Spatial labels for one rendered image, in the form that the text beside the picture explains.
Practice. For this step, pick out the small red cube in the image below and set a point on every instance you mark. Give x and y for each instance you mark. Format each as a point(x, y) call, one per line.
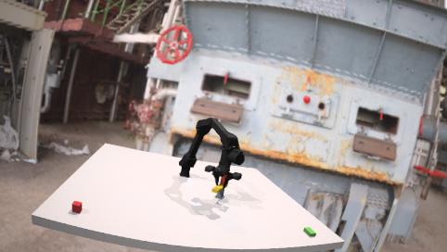
point(77, 207)

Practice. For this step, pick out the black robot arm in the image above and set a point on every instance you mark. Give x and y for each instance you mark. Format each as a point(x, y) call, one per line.
point(229, 153)

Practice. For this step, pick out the small green block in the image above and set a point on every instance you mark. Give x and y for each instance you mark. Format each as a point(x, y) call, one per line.
point(309, 231)

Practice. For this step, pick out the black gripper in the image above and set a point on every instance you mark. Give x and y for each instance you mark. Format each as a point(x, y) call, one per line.
point(230, 176)

